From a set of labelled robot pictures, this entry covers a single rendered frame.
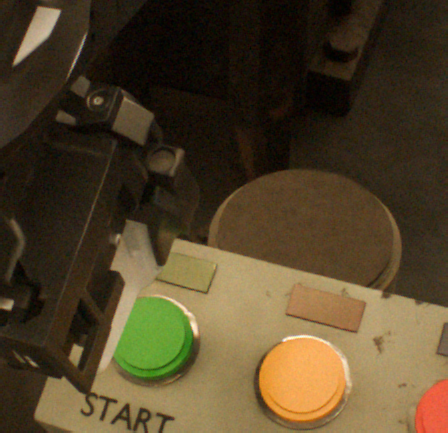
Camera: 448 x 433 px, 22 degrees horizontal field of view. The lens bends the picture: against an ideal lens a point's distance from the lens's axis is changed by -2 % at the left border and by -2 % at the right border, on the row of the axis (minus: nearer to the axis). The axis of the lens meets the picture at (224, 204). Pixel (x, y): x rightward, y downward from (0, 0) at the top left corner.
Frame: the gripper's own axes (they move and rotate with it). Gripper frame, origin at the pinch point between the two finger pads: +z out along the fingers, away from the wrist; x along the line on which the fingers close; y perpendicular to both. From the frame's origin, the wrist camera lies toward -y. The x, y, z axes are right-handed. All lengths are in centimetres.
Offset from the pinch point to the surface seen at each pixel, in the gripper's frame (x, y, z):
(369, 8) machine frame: -8, -74, 94
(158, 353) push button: 0.5, 1.1, 9.6
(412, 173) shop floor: 4, -49, 93
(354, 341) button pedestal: 9.1, -2.1, 10.7
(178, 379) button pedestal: 1.5, 1.9, 10.7
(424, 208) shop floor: 6, -44, 91
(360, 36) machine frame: -8, -67, 92
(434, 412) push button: 13.6, 0.6, 9.7
